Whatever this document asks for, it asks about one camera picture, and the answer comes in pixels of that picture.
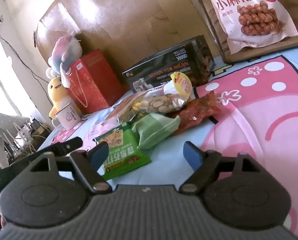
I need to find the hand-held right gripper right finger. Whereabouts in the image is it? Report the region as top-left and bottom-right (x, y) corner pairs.
(179, 141), (266, 195)

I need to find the jelly cup with yellow lid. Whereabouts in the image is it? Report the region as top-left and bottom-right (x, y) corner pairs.
(163, 72), (192, 98)

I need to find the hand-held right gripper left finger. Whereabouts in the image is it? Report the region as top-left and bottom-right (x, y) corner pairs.
(26, 141), (112, 193)

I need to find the dark box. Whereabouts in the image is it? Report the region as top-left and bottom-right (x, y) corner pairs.
(0, 135), (23, 198)

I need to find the yellow plush toy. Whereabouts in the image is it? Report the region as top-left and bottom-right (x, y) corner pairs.
(47, 77), (76, 118)

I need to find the brown seat cushion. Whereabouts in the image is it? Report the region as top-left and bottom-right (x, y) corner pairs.
(198, 0), (298, 63)

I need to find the wooden headboard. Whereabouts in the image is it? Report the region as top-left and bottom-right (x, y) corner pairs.
(35, 0), (219, 93)

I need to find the large pink snack bag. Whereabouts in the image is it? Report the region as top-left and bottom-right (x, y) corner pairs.
(194, 0), (298, 49)

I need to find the black printed storage box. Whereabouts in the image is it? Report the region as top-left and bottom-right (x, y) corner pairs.
(122, 34), (216, 93)

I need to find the black wall cable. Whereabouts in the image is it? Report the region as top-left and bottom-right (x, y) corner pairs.
(0, 12), (52, 103)

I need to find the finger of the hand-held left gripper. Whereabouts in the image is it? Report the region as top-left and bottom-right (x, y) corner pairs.
(38, 137), (83, 156)

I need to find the pastel plush toy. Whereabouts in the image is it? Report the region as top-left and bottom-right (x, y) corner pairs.
(45, 31), (83, 88)

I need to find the clear peanut bag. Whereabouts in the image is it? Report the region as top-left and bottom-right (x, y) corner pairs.
(131, 92), (189, 114)

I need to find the light green snack packet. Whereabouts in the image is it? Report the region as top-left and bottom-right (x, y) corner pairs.
(131, 112), (181, 150)

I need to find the printed blanket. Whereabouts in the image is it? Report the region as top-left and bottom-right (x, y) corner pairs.
(36, 54), (298, 230)

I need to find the red gift bag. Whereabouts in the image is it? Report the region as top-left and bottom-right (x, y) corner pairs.
(65, 49), (127, 114)

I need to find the grey dotted cloth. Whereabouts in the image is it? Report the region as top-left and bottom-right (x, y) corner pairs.
(0, 109), (32, 140)

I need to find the dark green snack packet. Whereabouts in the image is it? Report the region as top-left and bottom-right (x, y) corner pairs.
(93, 123), (151, 180)

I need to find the white enamel mug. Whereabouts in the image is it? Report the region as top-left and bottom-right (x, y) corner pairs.
(51, 102), (81, 131)

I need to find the red snack packet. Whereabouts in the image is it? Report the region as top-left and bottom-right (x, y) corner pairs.
(168, 90), (222, 135)

